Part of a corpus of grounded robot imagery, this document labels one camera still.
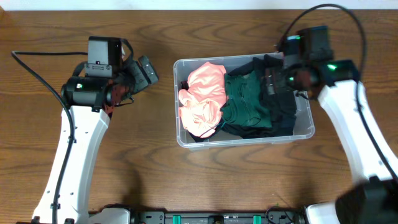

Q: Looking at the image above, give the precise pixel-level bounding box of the dark green taped garment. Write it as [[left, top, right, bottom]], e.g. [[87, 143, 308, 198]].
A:
[[198, 70, 273, 139]]

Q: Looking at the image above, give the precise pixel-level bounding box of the pink satin garment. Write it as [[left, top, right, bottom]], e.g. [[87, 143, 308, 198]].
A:
[[178, 62, 227, 138]]

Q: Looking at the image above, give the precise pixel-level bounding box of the black garment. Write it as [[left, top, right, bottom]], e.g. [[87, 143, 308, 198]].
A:
[[189, 60, 280, 143], [252, 55, 297, 128]]

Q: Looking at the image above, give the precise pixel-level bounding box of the dark navy garment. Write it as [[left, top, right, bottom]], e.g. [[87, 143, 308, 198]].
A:
[[273, 114, 296, 137]]

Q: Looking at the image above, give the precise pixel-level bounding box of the red navy plaid shirt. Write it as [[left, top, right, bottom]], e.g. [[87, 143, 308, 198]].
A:
[[181, 81, 189, 90]]

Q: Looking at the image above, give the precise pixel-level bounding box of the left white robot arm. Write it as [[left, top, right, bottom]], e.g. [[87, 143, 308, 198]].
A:
[[31, 55, 159, 223]]

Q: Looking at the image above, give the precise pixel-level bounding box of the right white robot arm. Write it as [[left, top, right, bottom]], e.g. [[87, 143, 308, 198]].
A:
[[265, 60, 397, 223]]

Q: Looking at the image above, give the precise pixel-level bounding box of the clear plastic storage bin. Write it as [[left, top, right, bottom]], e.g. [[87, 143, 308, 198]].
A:
[[173, 54, 315, 151]]

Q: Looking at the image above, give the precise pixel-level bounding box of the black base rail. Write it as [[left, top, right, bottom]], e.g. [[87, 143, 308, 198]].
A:
[[88, 203, 307, 224]]

